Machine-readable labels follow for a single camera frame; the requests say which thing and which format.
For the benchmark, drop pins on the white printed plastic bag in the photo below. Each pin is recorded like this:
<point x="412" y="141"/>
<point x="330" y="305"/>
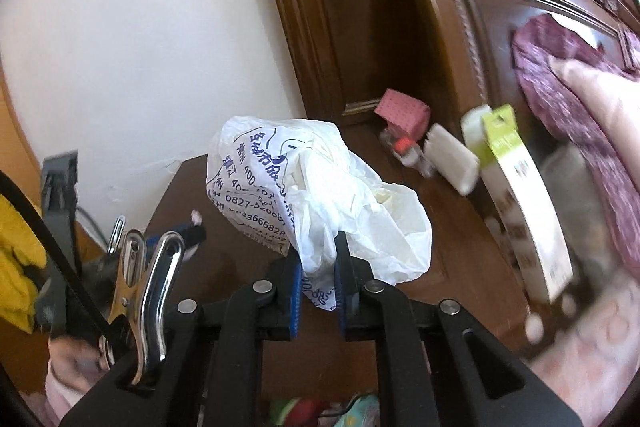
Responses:
<point x="295" y="184"/>

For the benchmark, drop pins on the grey pillow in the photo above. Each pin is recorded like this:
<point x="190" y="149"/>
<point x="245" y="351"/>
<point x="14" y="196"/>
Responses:
<point x="576" y="201"/>

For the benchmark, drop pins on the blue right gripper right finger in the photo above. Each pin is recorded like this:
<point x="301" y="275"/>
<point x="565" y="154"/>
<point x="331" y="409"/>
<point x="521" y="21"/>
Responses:
<point x="345" y="282"/>

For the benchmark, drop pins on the pink fuzzy sleeve forearm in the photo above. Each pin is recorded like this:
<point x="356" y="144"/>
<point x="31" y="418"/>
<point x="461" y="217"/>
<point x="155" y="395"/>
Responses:
<point x="57" y="400"/>

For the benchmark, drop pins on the purple lace pillow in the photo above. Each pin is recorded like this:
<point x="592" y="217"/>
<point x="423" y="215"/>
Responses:
<point x="568" y="119"/>

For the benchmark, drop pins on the small clear plastic bottle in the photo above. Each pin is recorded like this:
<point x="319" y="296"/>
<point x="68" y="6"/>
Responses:
<point x="407" y="152"/>

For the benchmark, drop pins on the metal spring clamp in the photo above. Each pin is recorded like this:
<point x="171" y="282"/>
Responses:
<point x="144" y="277"/>

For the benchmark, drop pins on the wet wipes pack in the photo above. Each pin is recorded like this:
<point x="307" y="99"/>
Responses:
<point x="365" y="412"/>

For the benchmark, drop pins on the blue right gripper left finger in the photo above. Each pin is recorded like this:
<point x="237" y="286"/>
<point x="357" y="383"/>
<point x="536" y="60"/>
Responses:
<point x="292" y="279"/>

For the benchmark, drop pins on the light pink plastic lid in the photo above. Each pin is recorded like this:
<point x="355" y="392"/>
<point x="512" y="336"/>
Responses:
<point x="196" y="218"/>

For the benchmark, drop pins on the person's left hand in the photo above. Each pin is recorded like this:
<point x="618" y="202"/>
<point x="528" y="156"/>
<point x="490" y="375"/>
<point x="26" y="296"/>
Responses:
<point x="75" y="363"/>

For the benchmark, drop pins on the green white selfie stick box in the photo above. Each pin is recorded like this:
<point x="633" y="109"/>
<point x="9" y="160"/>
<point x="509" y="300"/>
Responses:
<point x="524" y="206"/>

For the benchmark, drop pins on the pink patterned paper packet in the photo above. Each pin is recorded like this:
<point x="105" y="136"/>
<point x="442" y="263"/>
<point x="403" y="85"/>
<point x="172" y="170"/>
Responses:
<point x="405" y="116"/>

